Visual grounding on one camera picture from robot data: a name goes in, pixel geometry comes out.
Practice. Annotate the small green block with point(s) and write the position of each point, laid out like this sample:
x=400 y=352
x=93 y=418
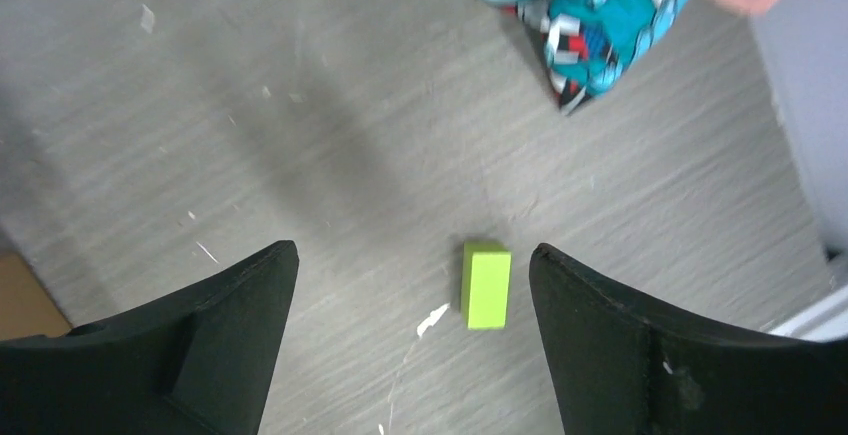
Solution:
x=485 y=285

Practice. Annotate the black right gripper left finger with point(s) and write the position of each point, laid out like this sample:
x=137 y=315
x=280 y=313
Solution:
x=199 y=360

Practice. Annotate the brown cardboard box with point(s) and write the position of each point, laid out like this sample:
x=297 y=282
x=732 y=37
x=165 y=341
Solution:
x=27 y=309

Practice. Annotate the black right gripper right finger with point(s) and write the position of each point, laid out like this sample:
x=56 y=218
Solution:
x=624 y=362

